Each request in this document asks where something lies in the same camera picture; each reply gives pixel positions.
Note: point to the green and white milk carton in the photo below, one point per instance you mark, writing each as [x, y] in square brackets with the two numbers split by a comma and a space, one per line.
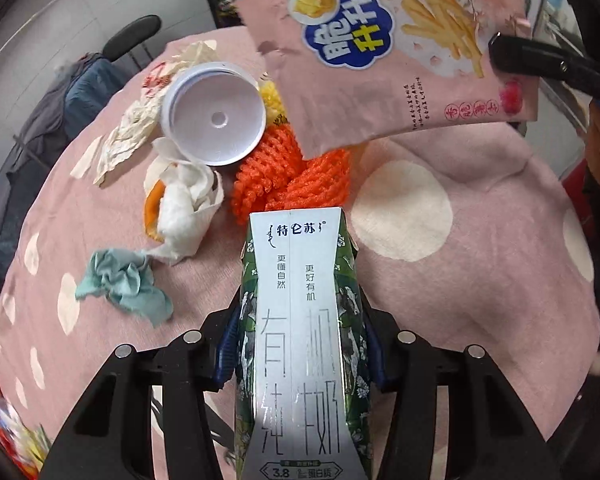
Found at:
[300, 335]

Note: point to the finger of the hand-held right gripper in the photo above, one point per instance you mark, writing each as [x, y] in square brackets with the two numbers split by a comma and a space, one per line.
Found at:
[540, 60]

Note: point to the crumpled printed paper wrapper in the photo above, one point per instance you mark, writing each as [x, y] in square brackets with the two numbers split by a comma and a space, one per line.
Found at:
[130, 130]

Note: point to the crumpled teal tissue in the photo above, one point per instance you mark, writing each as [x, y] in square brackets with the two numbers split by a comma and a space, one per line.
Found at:
[125, 280]

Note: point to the orange foam fruit net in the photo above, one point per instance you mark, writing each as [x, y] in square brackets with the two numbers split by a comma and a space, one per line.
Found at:
[280, 175]

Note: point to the yellow foam fruit net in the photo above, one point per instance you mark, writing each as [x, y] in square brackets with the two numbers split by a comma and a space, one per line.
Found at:
[272, 100]

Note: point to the orange peel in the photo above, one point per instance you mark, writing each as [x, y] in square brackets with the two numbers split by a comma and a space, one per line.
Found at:
[151, 210]

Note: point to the pink snack bag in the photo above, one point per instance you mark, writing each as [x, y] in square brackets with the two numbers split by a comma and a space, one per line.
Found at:
[405, 60]

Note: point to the red panel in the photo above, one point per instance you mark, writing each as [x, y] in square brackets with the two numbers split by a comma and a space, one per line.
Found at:
[575, 172]

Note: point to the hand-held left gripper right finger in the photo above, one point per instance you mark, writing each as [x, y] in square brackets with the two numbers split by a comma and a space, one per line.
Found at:
[374, 360]

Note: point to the black chair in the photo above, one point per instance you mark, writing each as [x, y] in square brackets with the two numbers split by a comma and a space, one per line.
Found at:
[130, 35]

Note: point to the blue grey clothing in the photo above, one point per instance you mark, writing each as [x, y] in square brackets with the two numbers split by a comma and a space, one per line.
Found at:
[55, 125]

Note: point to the white tissue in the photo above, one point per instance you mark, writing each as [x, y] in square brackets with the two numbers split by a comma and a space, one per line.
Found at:
[185, 210]

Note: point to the colourful printed packet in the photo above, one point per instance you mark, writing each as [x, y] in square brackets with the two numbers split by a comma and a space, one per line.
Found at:
[10, 435]

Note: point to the white plastic cup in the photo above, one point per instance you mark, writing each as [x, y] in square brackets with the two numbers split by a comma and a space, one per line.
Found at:
[215, 115]

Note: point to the crumpled cream tissue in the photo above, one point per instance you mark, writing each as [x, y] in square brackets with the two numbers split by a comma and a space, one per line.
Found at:
[197, 52]

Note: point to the pink dotted blanket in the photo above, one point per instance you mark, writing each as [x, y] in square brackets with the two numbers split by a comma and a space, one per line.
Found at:
[430, 285]

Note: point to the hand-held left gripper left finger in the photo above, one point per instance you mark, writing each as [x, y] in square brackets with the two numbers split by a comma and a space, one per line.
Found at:
[227, 355]

